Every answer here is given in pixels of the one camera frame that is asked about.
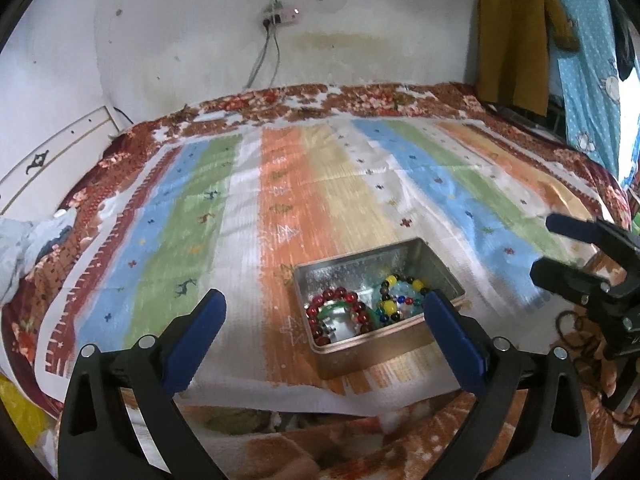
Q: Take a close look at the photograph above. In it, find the multicoloured glass bead bracelet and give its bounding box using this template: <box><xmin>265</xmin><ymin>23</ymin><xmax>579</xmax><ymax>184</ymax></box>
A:
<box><xmin>375</xmin><ymin>294</ymin><xmax>426</xmax><ymax>327</ymax></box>

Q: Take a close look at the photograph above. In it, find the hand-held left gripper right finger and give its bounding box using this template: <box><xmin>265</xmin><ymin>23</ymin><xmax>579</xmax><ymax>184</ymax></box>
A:
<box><xmin>422</xmin><ymin>290</ymin><xmax>593</xmax><ymax>480</ymax></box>

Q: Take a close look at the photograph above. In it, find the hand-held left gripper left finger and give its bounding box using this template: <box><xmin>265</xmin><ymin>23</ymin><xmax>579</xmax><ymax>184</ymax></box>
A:
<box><xmin>57</xmin><ymin>287</ymin><xmax>228</xmax><ymax>480</ymax></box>

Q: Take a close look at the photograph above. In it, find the green jade bangle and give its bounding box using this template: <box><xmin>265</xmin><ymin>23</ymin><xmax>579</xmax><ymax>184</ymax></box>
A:
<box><xmin>320</xmin><ymin>300</ymin><xmax>373</xmax><ymax>333</ymax></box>

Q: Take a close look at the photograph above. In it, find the yellow and black bead bracelet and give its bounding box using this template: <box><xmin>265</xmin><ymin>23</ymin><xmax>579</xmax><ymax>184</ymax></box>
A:
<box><xmin>377</xmin><ymin>272</ymin><xmax>432</xmax><ymax>323</ymax></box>

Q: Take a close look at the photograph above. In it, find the dark hanging garment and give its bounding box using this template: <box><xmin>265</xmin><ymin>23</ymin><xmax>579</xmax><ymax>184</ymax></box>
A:
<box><xmin>612</xmin><ymin>0</ymin><xmax>640</xmax><ymax>82</ymax></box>

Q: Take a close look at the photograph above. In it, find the grey cable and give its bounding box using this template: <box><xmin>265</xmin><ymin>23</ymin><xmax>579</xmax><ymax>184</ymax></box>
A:
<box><xmin>245</xmin><ymin>27</ymin><xmax>271</xmax><ymax>90</ymax></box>

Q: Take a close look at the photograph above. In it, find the yellow bag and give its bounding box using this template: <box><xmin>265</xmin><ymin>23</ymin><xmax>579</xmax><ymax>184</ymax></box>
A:
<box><xmin>0</xmin><ymin>374</ymin><xmax>49</xmax><ymax>450</ymax></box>

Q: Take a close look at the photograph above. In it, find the metal tin box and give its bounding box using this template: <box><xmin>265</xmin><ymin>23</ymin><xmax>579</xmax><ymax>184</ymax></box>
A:
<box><xmin>291</xmin><ymin>238</ymin><xmax>466</xmax><ymax>381</ymax></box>

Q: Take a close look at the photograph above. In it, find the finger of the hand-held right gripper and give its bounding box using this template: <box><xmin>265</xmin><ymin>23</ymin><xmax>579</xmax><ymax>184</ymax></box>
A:
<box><xmin>529</xmin><ymin>258</ymin><xmax>627</xmax><ymax>307</ymax></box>
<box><xmin>545</xmin><ymin>213</ymin><xmax>640</xmax><ymax>267</ymax></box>

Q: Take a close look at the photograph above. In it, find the red bead bracelet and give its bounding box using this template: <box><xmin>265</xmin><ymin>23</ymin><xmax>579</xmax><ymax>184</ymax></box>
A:
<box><xmin>306</xmin><ymin>286</ymin><xmax>375</xmax><ymax>347</ymax></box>

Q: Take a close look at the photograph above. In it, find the white power strip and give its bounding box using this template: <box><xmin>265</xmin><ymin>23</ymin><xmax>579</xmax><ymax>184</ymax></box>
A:
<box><xmin>257</xmin><ymin>4</ymin><xmax>302</xmax><ymax>29</ymax></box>

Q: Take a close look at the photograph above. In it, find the mustard hanging garment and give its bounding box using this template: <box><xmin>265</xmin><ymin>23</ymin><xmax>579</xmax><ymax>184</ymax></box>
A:
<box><xmin>475</xmin><ymin>0</ymin><xmax>576</xmax><ymax>117</ymax></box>

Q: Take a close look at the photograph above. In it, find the dark cable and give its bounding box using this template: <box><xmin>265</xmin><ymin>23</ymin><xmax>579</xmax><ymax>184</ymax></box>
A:
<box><xmin>270</xmin><ymin>27</ymin><xmax>282</xmax><ymax>87</ymax></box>

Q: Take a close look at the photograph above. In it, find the blue printed curtain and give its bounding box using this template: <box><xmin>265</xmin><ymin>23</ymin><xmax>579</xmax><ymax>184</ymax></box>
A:
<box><xmin>542</xmin><ymin>0</ymin><xmax>640</xmax><ymax>183</ymax></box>

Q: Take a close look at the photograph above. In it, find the grey crumpled cloth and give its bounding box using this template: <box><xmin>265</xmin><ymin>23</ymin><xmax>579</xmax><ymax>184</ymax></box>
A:
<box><xmin>0</xmin><ymin>209</ymin><xmax>77</xmax><ymax>307</ymax></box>

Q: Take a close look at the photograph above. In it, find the white headboard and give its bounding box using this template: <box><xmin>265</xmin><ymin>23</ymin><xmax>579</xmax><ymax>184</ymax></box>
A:
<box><xmin>0</xmin><ymin>105</ymin><xmax>126</xmax><ymax>218</ymax></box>

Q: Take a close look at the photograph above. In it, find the striped patterned cloth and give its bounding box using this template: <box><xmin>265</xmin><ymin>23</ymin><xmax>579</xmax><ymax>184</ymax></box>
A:
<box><xmin>0</xmin><ymin>80</ymin><xmax>640</xmax><ymax>480</ymax></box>

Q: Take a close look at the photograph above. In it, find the striped printed cloth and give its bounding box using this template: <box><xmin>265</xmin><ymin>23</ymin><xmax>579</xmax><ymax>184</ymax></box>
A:
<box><xmin>35</xmin><ymin>117</ymin><xmax>626</xmax><ymax>418</ymax></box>

